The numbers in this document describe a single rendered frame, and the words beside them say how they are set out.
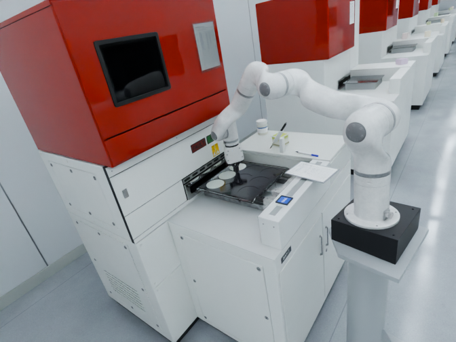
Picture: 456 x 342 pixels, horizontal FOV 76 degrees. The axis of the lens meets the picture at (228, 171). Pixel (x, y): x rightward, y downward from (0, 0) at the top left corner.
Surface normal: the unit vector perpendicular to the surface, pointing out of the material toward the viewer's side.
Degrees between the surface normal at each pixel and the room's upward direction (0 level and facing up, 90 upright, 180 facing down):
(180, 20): 90
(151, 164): 90
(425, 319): 0
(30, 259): 90
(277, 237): 90
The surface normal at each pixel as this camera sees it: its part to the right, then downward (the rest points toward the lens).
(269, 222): -0.59, 0.44
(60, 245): 0.79, 0.14
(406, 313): -0.17, -0.89
